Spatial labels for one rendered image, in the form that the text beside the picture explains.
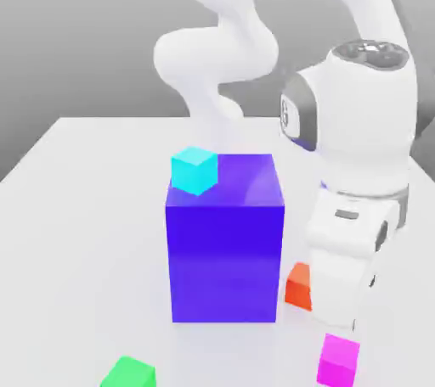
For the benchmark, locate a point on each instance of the small orange cube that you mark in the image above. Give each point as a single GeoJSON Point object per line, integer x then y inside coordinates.
{"type": "Point", "coordinates": [299, 287]}

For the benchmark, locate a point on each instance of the large blue box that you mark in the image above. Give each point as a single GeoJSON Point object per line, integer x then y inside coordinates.
{"type": "Point", "coordinates": [224, 258]}

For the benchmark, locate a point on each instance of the small magenta cube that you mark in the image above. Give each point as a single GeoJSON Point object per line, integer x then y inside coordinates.
{"type": "Point", "coordinates": [338, 360]}

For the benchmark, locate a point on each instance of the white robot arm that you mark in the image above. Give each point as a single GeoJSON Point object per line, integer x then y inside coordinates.
{"type": "Point", "coordinates": [360, 122]}

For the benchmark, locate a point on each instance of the small green cube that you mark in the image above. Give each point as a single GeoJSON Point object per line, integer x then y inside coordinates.
{"type": "Point", "coordinates": [131, 373]}

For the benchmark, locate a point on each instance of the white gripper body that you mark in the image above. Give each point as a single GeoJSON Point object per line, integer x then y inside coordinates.
{"type": "Point", "coordinates": [340, 288]}

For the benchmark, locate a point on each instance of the small cyan cube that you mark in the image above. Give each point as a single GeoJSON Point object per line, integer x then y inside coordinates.
{"type": "Point", "coordinates": [194, 169]}

